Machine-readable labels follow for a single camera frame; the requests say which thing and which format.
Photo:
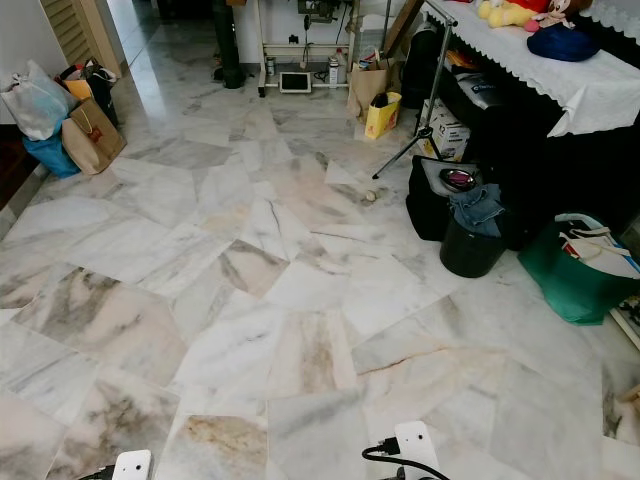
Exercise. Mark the blue bag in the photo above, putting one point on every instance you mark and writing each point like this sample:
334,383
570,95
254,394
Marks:
52,155

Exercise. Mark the brown paper bag with flap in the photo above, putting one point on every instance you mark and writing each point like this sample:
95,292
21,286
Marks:
92,137

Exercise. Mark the white plastic bag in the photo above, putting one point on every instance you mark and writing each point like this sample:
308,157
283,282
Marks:
35,100

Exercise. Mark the black shopping bag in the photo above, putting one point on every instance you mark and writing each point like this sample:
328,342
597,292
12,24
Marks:
102,85

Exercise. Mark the louvred wooden door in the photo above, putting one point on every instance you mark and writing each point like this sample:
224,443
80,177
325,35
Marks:
75,28

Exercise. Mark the white framed tablet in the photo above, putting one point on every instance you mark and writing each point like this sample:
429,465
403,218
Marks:
295,82

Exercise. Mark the white metal rack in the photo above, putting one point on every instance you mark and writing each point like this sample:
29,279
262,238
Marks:
300,47

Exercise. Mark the small pale ball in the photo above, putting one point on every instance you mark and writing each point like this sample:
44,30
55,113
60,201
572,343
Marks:
370,196

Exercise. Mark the tall brown paper bag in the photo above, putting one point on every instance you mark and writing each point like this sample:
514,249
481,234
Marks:
365,85

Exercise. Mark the yellow paper bag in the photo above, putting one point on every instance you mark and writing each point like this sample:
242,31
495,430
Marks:
382,117

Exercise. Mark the black fabric bag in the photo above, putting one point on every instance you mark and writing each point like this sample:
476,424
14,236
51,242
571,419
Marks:
425,202

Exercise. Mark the white cardboard box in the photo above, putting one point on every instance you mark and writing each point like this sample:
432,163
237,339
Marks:
447,132

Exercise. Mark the black tripod stand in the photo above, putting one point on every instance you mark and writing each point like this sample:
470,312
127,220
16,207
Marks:
435,85

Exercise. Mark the black bucket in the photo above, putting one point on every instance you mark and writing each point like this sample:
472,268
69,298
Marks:
470,252

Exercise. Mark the blue jeans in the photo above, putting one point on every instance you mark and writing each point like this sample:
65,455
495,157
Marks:
480,208

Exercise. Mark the yellow plush toy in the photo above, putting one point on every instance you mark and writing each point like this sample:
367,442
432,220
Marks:
505,13

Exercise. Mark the green tote bag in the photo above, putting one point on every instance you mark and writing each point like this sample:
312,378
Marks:
570,280

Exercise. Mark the table with white lace cloth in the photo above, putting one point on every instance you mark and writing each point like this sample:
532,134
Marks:
570,85

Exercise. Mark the dark blue cushion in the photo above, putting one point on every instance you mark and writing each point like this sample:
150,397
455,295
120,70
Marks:
563,44

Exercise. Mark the red dressed doll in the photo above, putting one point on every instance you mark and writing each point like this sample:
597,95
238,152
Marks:
555,8

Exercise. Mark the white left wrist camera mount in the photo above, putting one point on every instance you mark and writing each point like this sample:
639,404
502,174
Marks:
131,466

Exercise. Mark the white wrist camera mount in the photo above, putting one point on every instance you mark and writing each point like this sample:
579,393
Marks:
417,442
131,466

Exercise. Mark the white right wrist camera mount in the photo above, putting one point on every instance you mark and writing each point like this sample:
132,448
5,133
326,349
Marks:
417,442

